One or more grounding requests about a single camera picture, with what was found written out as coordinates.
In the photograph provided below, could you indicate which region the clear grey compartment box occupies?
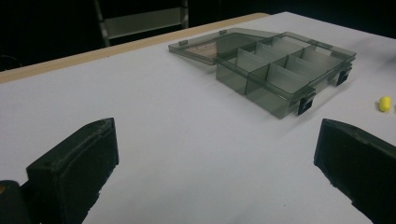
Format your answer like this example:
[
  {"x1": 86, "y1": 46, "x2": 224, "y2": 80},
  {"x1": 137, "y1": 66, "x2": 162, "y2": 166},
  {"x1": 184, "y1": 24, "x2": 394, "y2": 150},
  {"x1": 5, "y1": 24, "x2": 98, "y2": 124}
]
[{"x1": 167, "y1": 27, "x2": 358, "y2": 120}]

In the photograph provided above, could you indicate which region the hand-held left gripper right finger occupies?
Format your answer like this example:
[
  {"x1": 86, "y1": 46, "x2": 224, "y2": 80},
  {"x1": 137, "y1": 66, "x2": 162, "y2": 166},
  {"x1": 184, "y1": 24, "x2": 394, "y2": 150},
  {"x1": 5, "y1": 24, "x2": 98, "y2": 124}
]
[{"x1": 313, "y1": 118, "x2": 396, "y2": 224}]

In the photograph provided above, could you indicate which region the metal stand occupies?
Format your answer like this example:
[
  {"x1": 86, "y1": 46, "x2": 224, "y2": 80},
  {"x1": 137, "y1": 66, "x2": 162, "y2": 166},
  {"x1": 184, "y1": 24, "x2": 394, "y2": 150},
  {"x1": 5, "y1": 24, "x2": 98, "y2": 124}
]
[{"x1": 92, "y1": 0, "x2": 191, "y2": 49}]

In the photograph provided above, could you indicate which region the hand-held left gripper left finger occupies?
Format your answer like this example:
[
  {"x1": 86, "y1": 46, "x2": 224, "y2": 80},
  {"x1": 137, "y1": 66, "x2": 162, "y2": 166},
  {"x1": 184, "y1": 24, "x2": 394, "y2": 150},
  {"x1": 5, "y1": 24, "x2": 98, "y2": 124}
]
[{"x1": 25, "y1": 117, "x2": 120, "y2": 224}]

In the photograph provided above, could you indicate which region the small yellow capsule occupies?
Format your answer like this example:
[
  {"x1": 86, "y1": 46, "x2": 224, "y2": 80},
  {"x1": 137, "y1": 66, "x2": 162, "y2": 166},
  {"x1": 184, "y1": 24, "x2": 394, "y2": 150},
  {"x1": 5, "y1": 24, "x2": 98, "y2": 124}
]
[{"x1": 378, "y1": 95, "x2": 393, "y2": 113}]

